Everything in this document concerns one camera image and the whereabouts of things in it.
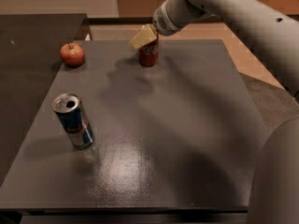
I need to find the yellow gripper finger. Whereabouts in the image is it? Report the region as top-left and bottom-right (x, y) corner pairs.
(129, 24), (158, 49)

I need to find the red apple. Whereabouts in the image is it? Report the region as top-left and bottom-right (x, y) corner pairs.
(60, 43), (85, 67)

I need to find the blue silver redbull can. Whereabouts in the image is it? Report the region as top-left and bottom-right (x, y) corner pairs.
(52, 93), (94, 149)

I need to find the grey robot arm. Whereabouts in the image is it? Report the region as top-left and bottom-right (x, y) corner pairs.
(130, 0), (299, 224)

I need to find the red coke can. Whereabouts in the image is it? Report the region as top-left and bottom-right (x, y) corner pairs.
(139, 38), (159, 66)

